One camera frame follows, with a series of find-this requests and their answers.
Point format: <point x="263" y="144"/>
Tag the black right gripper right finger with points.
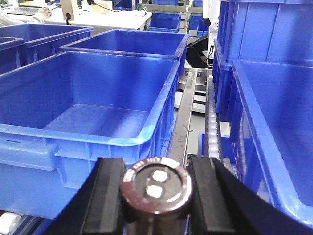
<point x="222" y="205"/>

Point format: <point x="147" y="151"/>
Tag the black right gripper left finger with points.
<point x="96" y="208"/>

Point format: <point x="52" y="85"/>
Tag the dark cylindrical capacitor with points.
<point x="157" y="192"/>

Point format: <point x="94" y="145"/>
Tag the blue bin right front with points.
<point x="272" y="130"/>

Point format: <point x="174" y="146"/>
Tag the blue bin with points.
<point x="60" y="114"/>
<point x="272" y="130"/>
<point x="44" y="40"/>
<point x="166" y="45"/>

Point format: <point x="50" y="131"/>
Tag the blue bin front centre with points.
<point x="60" y="114"/>

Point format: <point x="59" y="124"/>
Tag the blue bin behind centre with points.
<point x="166" y="45"/>

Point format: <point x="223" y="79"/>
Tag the blue bin far left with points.
<point x="44" y="40"/>

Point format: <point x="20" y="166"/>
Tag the blue bin left edge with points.
<point x="10" y="53"/>

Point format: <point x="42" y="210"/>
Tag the stacked blue bins right rear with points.
<point x="260" y="30"/>

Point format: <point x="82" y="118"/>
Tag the white desk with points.
<point x="135" y="20"/>

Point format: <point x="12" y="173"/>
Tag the person's hand at desk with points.
<point x="45" y="12"/>

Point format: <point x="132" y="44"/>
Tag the metal roller rail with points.
<point x="196" y="80"/>

